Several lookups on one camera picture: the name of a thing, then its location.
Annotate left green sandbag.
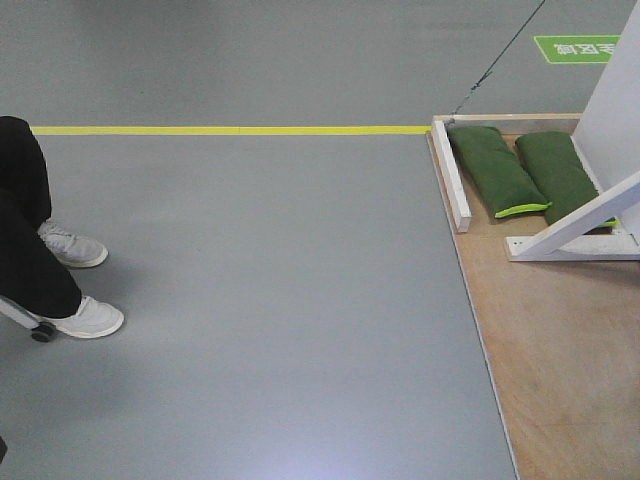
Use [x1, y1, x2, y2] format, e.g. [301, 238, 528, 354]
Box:
[448, 126, 552, 219]

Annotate green sandbag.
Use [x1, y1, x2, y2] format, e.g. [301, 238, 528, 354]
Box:
[515, 131, 599, 225]
[448, 126, 552, 219]

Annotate front white sneaker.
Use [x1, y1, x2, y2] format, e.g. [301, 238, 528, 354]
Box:
[48, 296, 125, 339]

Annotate white sneaker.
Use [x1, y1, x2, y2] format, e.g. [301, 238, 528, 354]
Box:
[37, 220, 108, 268]
[48, 296, 125, 339]

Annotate rear white sneaker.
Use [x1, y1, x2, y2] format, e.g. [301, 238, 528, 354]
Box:
[37, 220, 108, 268]

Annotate right green sandbag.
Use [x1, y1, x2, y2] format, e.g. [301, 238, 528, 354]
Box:
[515, 131, 599, 225]

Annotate wooden plywood platform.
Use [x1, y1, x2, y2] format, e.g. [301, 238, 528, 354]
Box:
[427, 114, 639, 479]

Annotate person black trouser legs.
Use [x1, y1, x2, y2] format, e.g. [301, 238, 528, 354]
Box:
[1, 116, 82, 319]

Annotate grey office chair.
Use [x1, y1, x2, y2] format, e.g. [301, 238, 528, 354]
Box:
[1, 297, 57, 343]

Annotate green floor sign sticker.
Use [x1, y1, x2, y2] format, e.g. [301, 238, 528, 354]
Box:
[533, 35, 621, 65]

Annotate black robot part at edge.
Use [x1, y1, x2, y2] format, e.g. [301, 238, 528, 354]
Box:
[0, 437, 8, 464]

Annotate white wooden edge rail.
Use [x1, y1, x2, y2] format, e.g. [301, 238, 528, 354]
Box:
[430, 115, 472, 233]

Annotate black cord on floor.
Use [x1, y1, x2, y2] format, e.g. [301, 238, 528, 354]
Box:
[448, 0, 547, 117]

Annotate white wooden door frame brace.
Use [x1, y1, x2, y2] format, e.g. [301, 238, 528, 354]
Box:
[505, 6, 639, 262]

